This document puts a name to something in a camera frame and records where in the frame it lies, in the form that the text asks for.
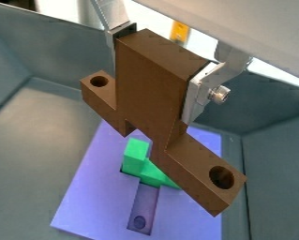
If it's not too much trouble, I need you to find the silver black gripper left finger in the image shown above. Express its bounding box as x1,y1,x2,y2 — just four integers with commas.
90,0,139,60

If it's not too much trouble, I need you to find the brown T-shaped block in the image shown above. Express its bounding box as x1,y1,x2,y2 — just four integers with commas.
81,29,248,216

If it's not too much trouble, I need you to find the green U-shaped block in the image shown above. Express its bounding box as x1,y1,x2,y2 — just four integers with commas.
122,138,180,189

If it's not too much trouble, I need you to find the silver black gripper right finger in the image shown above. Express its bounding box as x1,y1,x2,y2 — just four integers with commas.
182,41,252,125

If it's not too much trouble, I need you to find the purple base block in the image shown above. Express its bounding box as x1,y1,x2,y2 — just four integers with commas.
51,122,222,240

